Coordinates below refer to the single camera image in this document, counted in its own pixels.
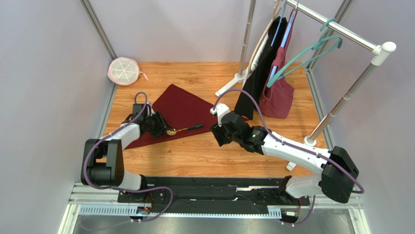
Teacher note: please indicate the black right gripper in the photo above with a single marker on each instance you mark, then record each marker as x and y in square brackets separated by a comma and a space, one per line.
[222, 132]

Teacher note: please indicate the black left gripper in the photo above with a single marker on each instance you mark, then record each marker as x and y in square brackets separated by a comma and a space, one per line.
[161, 125]

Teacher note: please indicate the gold spoon green handle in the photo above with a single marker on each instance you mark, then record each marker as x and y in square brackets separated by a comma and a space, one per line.
[171, 132]

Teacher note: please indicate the dark red cloth napkin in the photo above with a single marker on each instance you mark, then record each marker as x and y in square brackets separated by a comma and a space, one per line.
[180, 109]

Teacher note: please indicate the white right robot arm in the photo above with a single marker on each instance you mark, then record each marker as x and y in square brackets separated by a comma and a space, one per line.
[334, 174]

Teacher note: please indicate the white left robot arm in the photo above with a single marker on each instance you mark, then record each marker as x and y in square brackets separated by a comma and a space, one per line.
[103, 162]

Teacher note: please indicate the black hanging garment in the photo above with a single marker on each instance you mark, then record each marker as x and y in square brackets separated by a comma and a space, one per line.
[258, 79]

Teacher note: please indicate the dark red hanging garment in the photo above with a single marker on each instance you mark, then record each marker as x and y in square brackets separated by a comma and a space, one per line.
[277, 100]

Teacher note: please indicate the white hanging towel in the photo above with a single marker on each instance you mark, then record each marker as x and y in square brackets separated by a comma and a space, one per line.
[254, 61]

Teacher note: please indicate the round pink mesh laundry bag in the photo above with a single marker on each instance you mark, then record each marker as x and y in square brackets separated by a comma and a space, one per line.
[125, 71]

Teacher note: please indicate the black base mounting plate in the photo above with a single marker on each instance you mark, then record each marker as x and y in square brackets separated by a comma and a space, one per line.
[214, 195]

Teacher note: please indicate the wooden hanger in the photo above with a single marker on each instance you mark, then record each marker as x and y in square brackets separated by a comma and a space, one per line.
[276, 9]

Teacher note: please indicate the blue plastic hanger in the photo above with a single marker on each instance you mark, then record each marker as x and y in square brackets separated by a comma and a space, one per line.
[281, 52]

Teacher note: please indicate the silver clothes rack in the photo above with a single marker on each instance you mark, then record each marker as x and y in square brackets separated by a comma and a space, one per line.
[330, 40]

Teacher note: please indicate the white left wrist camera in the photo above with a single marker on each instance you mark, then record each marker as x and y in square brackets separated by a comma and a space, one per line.
[149, 110]

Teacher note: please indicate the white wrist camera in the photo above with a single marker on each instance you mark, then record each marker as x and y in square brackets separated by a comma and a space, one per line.
[220, 110]
[149, 110]

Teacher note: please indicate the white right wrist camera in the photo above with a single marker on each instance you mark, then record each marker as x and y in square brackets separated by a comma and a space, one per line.
[220, 110]

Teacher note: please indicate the aluminium frame rail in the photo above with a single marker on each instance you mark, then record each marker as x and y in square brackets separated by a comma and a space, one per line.
[98, 211]

